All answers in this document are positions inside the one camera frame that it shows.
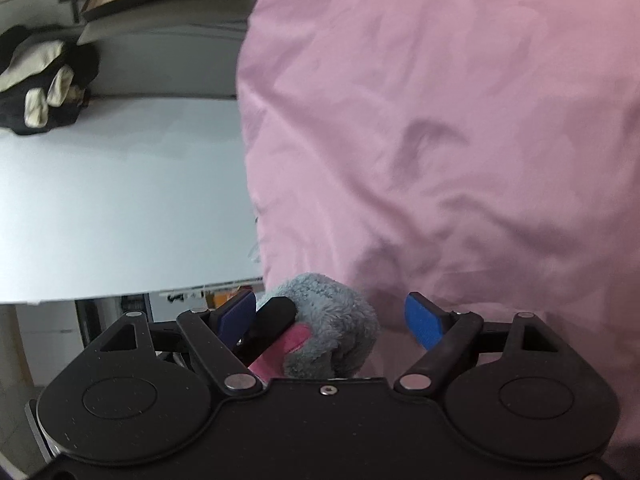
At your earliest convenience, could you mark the grey and pink plush toy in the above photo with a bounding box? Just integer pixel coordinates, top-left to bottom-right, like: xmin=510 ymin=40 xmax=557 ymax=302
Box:
xmin=247 ymin=272 xmax=381 ymax=380

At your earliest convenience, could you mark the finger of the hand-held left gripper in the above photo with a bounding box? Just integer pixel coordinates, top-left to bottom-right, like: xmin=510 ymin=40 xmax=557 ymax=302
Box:
xmin=234 ymin=296 xmax=297 ymax=367

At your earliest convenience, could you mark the black and cream cloth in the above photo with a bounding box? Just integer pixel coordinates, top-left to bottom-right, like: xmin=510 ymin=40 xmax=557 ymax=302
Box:
xmin=0 ymin=25 xmax=101 ymax=136

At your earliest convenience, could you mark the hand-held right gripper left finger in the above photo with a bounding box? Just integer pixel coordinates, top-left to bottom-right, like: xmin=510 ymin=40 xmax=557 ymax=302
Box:
xmin=82 ymin=289 xmax=263 ymax=396

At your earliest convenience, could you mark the pink bed sheet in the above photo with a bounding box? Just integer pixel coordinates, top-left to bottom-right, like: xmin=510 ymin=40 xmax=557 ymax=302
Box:
xmin=235 ymin=0 xmax=640 ymax=411

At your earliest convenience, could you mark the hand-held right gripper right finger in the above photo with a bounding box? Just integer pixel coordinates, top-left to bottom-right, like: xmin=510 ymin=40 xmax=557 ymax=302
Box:
xmin=394 ymin=291 xmax=586 ymax=395

